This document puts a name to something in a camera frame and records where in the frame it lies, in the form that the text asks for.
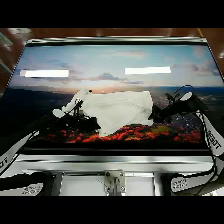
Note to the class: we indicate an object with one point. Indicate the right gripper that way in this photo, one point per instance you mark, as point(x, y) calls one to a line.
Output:
point(158, 116)

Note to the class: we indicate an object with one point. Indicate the white shirt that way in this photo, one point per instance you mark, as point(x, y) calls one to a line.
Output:
point(116, 110)

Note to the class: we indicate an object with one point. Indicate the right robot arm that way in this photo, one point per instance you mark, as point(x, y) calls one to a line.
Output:
point(186, 106)

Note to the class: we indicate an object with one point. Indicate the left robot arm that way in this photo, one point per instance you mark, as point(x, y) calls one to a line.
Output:
point(74, 101)

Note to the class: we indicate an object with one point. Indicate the silver frame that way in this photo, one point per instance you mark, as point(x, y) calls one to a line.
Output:
point(100, 164)

